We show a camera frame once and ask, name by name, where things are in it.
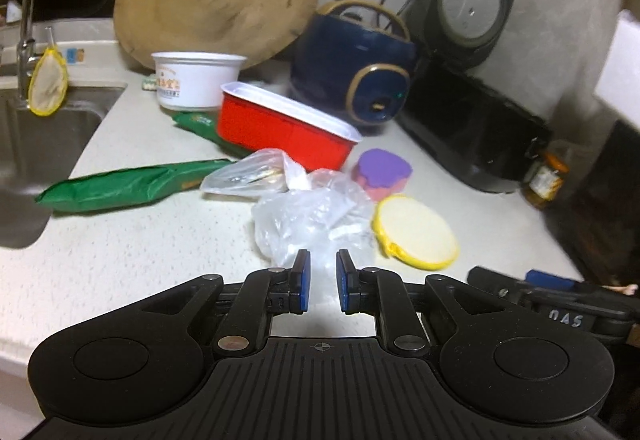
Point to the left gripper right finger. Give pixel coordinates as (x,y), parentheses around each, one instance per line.
(383,295)

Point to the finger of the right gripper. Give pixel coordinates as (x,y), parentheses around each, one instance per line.
(549,281)

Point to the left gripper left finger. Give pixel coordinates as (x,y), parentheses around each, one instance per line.
(247,309)

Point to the clear plastic bag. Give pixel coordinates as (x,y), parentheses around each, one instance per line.
(334,214)

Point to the green snack wrapper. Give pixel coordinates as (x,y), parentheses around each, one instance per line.
(126,188)
(205,125)

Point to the chrome kitchen faucet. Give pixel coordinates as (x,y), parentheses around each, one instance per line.
(25,49)

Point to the yellow round scrub pad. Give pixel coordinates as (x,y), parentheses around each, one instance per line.
(414,234)

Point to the glass jar orange lid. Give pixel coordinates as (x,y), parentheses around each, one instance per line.
(546,180)

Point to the clear bag with contents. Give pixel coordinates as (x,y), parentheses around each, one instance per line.
(265,172)

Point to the black open rice cooker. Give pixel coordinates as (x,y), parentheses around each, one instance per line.
(473,131)

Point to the red rectangular plastic container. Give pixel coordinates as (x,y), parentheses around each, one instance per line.
(255,118)

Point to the green striped cloth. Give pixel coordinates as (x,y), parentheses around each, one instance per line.
(149,83)

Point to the stainless steel sink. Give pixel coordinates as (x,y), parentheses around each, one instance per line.
(37,152)

